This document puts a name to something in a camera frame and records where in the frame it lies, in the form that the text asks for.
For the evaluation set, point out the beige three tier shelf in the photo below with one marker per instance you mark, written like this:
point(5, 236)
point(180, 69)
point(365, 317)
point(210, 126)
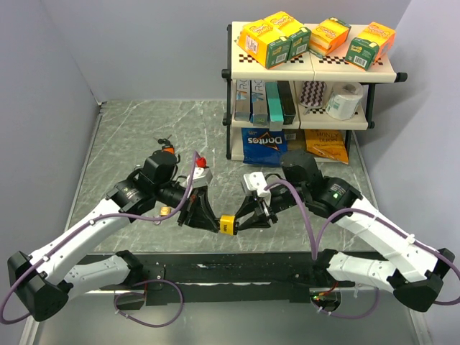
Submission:
point(307, 67)

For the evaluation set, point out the orange black padlock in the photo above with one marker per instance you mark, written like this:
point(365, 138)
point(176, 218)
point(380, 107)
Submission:
point(166, 144)

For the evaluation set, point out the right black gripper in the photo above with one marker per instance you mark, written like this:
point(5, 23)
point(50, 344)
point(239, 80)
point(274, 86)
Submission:
point(258, 221)

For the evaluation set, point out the blue Doritos bag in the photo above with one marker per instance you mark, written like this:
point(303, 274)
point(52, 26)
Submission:
point(263, 147)

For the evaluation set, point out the yellow padlock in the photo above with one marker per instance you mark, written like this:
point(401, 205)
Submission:
point(228, 225)

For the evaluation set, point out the yellow honey dijon bag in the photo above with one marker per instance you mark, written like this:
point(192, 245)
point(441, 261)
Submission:
point(326, 143)

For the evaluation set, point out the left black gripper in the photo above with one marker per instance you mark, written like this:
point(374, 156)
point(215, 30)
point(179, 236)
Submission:
point(198, 211)

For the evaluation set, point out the purple zigzag sponge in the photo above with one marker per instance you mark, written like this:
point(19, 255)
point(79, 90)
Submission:
point(312, 94)

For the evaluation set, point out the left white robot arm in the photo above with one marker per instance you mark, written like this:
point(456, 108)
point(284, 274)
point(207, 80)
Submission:
point(46, 279)

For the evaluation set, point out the teal box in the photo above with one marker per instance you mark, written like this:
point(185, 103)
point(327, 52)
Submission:
point(274, 106)

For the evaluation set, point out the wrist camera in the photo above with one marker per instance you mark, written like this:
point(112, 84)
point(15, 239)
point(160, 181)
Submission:
point(202, 175)
point(255, 184)

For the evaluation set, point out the yellow sponge box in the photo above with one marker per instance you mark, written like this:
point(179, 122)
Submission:
point(265, 43)
point(294, 30)

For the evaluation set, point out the black green box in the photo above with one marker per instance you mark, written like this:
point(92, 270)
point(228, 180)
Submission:
point(287, 102)

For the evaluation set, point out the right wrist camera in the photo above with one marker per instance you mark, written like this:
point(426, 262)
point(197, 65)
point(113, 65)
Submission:
point(255, 184)

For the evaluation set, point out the small brass padlock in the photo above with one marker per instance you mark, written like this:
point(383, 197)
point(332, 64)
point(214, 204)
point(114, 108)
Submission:
point(165, 211)

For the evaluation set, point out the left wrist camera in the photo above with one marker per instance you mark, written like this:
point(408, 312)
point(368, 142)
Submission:
point(202, 175)

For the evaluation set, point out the orange sponge pack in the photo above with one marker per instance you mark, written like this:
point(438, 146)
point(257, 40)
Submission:
point(328, 36)

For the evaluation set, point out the toilet paper roll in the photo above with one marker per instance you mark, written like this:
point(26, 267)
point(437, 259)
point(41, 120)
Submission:
point(344, 100)

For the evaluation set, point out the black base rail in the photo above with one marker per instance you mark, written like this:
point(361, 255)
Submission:
point(230, 277)

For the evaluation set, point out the orange green sponge box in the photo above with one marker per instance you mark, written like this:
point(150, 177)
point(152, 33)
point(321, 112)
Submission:
point(374, 41)

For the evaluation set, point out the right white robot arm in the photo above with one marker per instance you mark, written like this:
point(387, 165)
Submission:
point(409, 269)

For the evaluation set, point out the brown snack bag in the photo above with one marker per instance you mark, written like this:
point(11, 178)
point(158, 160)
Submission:
point(295, 139)

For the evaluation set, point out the yellow sponge box left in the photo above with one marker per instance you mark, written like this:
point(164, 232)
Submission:
point(265, 43)

